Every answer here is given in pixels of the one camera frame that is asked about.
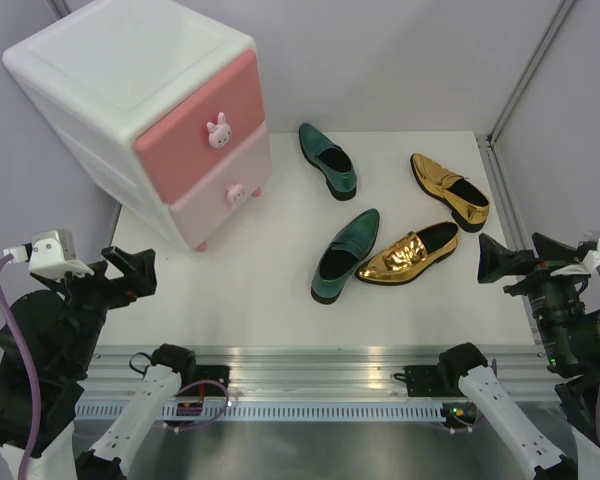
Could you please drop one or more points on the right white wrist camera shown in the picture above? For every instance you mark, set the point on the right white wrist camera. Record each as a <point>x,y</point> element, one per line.
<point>590,260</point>

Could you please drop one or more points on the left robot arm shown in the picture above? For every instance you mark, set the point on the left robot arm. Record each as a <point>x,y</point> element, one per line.
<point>48,342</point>

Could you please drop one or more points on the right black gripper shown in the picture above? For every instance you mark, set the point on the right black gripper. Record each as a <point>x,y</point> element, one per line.
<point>494,259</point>

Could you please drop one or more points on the green loafer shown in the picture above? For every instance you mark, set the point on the green loafer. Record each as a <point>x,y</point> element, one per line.
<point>331,160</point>
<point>346,252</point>

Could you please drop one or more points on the white plastic shoe cabinet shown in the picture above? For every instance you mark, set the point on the white plastic shoe cabinet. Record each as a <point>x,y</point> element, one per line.
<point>106,73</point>

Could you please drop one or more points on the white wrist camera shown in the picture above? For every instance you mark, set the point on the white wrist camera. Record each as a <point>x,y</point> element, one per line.
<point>50,255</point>
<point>590,260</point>

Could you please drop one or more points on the gold loafer far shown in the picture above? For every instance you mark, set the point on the gold loafer far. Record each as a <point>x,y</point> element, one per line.
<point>469,206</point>

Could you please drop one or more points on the aluminium corner frame post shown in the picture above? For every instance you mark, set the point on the aluminium corner frame post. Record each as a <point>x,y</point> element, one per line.
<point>541,51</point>

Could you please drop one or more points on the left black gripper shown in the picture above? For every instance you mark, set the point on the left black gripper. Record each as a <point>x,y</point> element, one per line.
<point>140,270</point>

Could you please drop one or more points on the white slotted cable duct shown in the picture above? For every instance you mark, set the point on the white slotted cable duct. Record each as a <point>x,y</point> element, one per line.
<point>426,412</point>

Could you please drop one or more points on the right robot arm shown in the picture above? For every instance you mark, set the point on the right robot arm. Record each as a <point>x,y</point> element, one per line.
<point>569,338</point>

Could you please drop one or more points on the light pink drawer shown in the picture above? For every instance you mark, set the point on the light pink drawer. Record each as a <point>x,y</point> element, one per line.
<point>205,207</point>

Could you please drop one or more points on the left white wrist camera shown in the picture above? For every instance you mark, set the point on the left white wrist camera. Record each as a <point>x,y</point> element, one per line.
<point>50,255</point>

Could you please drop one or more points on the gold loafer near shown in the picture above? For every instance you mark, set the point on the gold loafer near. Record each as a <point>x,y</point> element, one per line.
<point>408,258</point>

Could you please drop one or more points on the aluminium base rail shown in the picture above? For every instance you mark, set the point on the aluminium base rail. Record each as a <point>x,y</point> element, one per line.
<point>361,374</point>

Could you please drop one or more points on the dark pink drawer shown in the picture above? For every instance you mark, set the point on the dark pink drawer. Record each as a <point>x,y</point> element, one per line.
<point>187,143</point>

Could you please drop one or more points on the gold loafer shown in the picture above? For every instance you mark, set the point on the gold loafer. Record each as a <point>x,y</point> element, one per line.
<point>408,258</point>
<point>469,206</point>

